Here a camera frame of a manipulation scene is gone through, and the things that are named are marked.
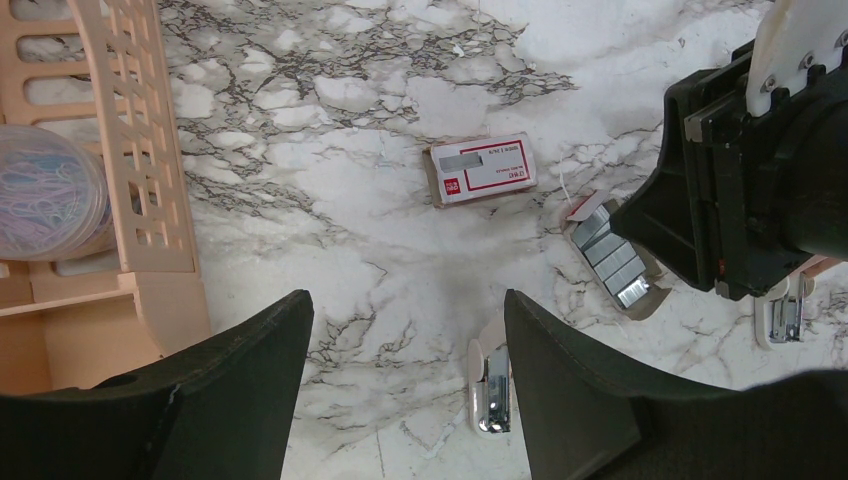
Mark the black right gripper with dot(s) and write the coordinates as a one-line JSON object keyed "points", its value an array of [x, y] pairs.
{"points": [[736, 202]]}

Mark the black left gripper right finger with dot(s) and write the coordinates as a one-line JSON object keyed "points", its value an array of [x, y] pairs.
{"points": [[589, 411]]}

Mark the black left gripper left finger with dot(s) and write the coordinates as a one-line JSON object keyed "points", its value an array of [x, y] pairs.
{"points": [[220, 409]]}

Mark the clear tape roll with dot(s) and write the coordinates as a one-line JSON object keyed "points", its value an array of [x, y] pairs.
{"points": [[55, 201]]}

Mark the staple tray with staples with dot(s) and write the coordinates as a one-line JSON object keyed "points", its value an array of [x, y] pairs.
{"points": [[626, 272]]}

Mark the white eraser block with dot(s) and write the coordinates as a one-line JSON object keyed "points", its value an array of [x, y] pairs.
{"points": [[489, 381]]}

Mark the red white staple box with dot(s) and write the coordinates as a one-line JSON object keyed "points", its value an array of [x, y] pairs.
{"points": [[471, 170]]}

